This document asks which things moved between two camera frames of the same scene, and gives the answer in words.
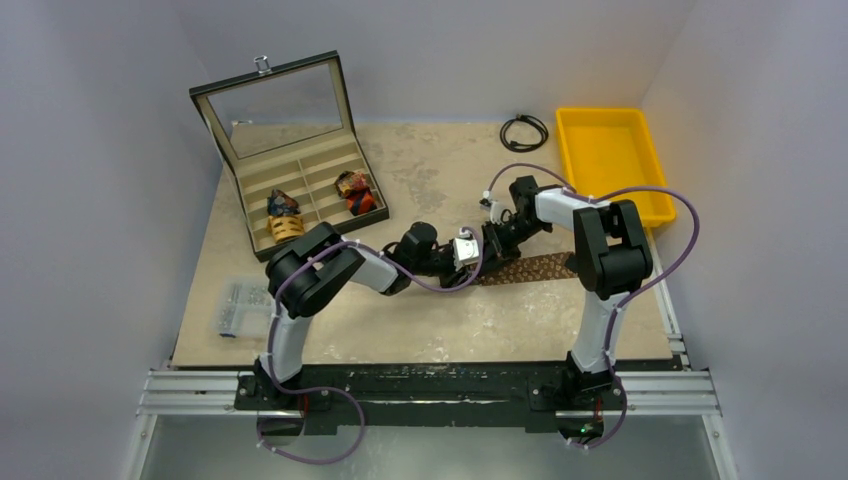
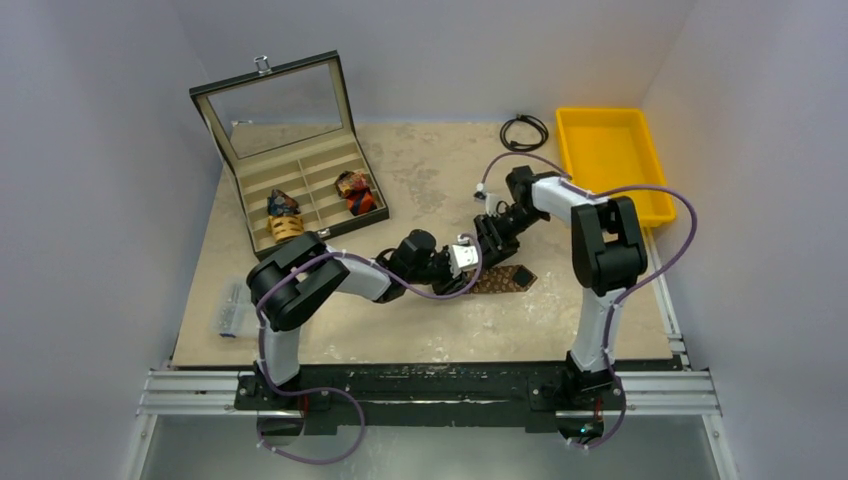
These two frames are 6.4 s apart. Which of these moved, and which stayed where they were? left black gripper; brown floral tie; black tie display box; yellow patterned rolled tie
Moved: brown floral tie
Stayed: left black gripper; black tie display box; yellow patterned rolled tie
